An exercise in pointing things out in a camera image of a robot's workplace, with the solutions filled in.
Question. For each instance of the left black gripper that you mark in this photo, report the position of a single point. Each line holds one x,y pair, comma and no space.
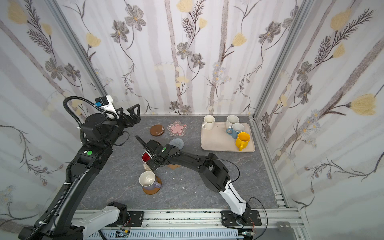
125,117

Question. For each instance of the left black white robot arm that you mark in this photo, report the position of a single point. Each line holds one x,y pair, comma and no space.
56,222

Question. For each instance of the white slotted cable duct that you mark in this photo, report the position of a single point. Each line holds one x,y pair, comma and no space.
176,234

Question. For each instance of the white mug red inside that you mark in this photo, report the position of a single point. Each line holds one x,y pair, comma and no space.
146,157

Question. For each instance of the beige serving tray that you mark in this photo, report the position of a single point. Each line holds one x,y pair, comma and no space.
218,140

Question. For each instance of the pink flower coaster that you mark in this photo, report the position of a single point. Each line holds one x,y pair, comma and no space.
177,129

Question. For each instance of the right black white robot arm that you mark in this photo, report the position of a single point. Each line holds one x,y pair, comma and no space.
214,174

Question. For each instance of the yellow mug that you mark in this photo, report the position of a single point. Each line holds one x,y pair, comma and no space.
242,140

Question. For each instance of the woven multicolour round coaster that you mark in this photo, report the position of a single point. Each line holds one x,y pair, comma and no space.
146,167

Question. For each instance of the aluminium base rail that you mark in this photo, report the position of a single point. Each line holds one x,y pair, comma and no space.
272,224

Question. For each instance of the dark brown round coaster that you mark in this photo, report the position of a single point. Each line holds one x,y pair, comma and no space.
157,130

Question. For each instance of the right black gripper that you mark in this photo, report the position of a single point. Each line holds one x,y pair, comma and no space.
151,148

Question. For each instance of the blue mug white inside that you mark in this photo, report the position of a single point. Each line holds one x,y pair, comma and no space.
235,130

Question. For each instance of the brown paw print coaster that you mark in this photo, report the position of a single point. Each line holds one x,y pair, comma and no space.
173,167

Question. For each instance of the lavender mug white inside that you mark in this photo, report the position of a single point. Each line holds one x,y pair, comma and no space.
148,181

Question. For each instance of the grey round felt coaster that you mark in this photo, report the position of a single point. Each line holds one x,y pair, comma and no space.
178,143

